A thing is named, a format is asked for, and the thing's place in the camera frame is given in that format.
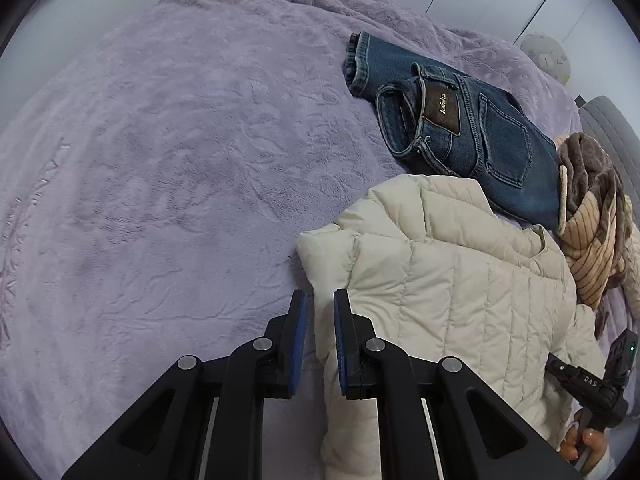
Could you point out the lavender plush bed blanket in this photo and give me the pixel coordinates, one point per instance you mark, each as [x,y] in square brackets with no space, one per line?
[153,192]

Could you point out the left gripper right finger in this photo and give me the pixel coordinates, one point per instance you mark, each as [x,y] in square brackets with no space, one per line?
[436,420]

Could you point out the cream quilted puffer jacket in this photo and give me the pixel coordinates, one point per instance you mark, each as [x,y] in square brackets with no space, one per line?
[439,274]

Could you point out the grey quilted headboard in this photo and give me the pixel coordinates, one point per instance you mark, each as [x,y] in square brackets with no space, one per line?
[602,120]

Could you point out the person's right hand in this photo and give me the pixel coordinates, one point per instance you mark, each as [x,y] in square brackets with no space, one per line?
[592,439]

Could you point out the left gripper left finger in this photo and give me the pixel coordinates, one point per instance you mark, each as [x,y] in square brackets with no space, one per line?
[203,419]

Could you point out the round white wall clock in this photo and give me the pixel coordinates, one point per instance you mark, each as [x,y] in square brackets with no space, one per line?
[548,55]

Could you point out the brown striped fleece garment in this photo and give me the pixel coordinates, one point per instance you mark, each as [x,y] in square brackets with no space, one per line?
[595,220]

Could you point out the folded blue denim jeans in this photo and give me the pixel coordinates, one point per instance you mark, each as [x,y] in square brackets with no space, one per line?
[435,119]

